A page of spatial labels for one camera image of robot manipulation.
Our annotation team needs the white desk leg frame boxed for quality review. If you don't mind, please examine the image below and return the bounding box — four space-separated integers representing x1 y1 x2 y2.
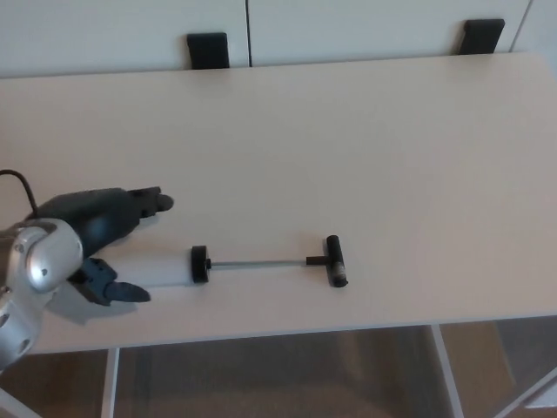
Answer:
430 323 557 418
0 346 121 418

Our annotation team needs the black bracket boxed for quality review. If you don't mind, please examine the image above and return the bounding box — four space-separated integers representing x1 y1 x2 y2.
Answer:
186 31 231 71
455 17 507 56

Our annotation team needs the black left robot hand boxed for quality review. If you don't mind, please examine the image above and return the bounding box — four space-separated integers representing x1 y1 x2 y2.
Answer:
37 185 177 308

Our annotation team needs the white cabinet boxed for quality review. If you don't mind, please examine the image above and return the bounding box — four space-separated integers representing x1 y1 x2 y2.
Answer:
0 0 557 81

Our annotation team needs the white air pump black handle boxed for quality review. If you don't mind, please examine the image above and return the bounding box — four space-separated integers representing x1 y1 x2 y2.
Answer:
113 234 351 291

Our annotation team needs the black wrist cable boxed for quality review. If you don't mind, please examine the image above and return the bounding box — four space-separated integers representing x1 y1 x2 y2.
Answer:
0 169 41 218

